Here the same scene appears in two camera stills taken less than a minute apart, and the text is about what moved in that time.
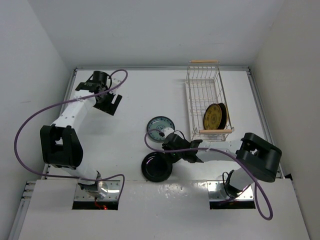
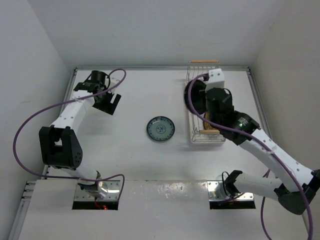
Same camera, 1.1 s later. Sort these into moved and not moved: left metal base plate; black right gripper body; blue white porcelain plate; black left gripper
Moved: black right gripper body
Not moved: black left gripper; blue white porcelain plate; left metal base plate
